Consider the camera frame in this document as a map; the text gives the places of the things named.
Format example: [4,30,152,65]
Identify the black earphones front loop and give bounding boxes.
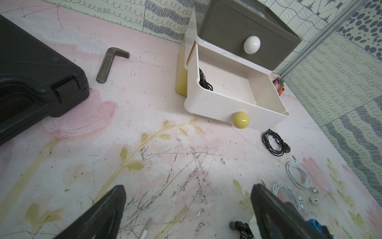
[229,221,254,239]

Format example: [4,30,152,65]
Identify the dark hex key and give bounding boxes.
[96,47,130,84]

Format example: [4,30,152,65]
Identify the white drawer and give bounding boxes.
[184,43,289,131]

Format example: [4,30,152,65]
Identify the orange handled pliers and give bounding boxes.
[273,77,285,95]

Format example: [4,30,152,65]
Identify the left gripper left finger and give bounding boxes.
[55,185,126,239]

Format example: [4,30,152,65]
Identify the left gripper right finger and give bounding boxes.
[250,184,325,239]

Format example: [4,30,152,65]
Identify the drawer cabinet frame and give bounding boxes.
[175,0,302,98]

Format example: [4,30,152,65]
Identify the black plastic tool case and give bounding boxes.
[1,17,90,144]

